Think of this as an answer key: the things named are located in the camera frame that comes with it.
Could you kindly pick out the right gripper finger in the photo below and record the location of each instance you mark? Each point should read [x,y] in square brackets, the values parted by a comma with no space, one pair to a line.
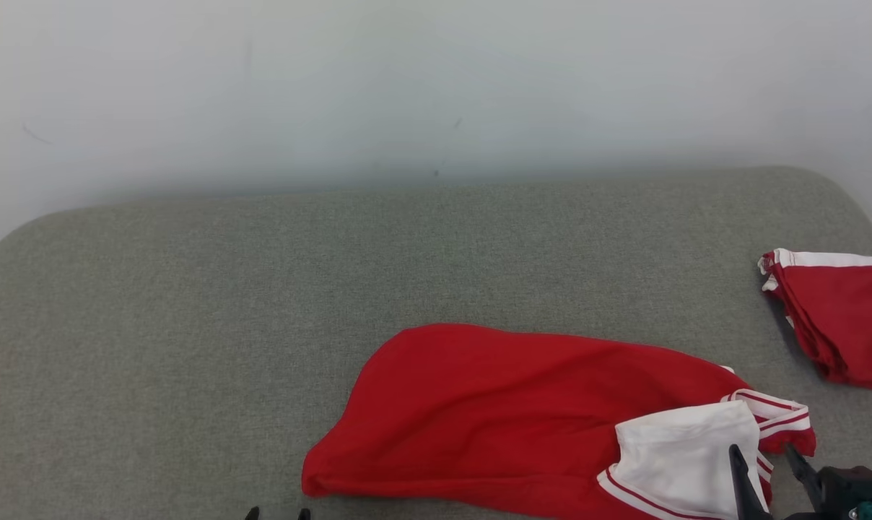
[805,480]
[746,491]

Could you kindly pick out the red shorts with white stripes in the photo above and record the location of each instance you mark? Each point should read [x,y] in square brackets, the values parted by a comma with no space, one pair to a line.
[847,318]

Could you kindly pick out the red shirt with white sleeves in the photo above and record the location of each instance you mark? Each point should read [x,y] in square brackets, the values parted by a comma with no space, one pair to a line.
[494,412]

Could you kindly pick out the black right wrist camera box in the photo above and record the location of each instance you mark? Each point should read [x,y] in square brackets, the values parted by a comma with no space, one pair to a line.
[851,485]

